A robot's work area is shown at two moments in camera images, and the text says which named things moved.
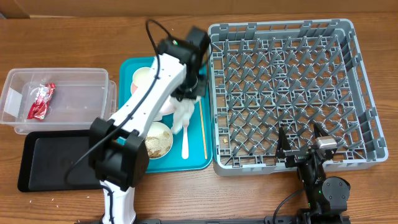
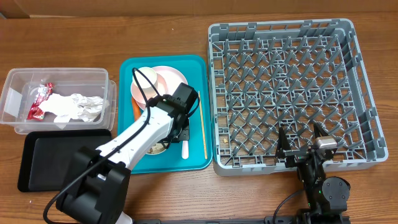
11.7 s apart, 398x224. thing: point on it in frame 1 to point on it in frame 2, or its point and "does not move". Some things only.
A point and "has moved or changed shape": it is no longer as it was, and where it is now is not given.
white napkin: [185, 107] has moved or changed shape
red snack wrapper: [40, 104] does not move
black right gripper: [285, 151] does not move
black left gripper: [201, 91] to [185, 135]
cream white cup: [142, 76] does not move
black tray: [57, 160] does not move
